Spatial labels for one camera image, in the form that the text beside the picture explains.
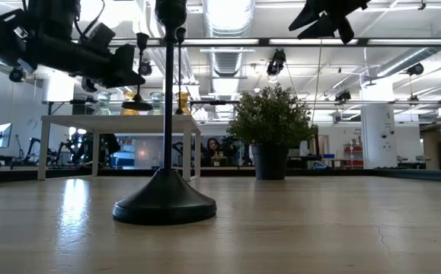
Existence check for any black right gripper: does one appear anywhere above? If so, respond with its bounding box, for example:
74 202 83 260
288 0 372 45

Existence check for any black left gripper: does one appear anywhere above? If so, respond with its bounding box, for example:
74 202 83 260
25 37 147 89

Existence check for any amber glass candle holder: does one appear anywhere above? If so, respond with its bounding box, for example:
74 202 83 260
174 91 192 116
120 90 141 116

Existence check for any short black candlestick holder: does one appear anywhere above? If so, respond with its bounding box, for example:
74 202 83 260
120 32 155 112
112 0 218 226

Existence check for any clear glass candle holder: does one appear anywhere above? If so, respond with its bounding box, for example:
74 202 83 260
92 91 113 116
147 91 165 116

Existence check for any tall black candlestick holder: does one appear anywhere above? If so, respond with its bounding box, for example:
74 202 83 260
174 26 187 116

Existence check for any black ceiling spotlight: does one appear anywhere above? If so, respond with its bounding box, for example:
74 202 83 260
138 59 154 77
8 66 27 84
406 62 425 76

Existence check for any small white side table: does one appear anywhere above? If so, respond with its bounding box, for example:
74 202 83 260
37 114 202 182

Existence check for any blue storage box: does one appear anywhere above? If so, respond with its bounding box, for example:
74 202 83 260
110 151 136 167

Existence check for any green artificial plant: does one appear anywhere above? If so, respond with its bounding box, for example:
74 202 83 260
226 83 319 149

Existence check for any white round pillar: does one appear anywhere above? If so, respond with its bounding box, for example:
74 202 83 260
360 81 398 170

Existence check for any person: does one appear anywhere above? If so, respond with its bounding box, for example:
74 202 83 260
200 137 231 167

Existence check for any red storage shelf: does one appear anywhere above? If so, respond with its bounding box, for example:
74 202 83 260
343 142 365 168

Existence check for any computer monitor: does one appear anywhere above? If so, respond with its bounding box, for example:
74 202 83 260
0 123 13 150

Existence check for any dark plant pot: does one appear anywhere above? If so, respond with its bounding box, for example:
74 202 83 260
251 143 289 181

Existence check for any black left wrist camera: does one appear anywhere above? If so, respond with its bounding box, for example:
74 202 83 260
85 21 117 53

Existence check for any black overhead camera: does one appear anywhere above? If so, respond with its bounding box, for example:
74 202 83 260
265 48 287 77

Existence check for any black table frame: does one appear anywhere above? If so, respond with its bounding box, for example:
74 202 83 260
0 167 441 186

